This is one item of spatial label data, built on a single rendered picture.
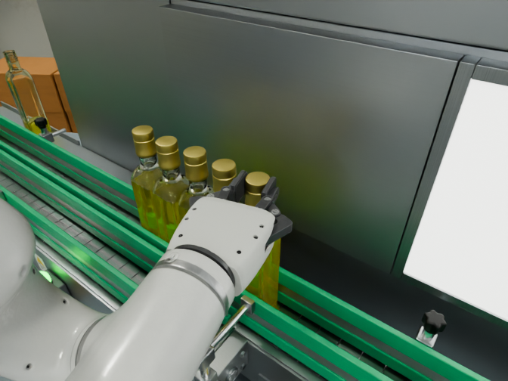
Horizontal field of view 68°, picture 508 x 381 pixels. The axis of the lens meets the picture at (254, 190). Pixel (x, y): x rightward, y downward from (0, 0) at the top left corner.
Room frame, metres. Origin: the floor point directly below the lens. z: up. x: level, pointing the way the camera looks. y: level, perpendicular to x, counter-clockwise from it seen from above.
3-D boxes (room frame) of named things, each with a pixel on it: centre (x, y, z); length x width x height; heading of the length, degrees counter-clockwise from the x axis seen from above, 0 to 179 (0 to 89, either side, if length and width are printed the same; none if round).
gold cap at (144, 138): (0.55, 0.18, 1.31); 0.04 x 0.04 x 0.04
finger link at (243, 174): (0.40, 0.04, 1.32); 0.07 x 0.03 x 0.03; 159
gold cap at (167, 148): (0.52, 0.14, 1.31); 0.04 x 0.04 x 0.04
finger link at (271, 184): (0.38, -0.03, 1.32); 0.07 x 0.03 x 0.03; 159
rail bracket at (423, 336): (0.32, -0.26, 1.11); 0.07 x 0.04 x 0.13; 143
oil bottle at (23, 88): (1.04, 0.66, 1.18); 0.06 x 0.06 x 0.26; 49
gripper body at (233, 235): (0.30, 0.04, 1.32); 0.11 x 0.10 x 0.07; 159
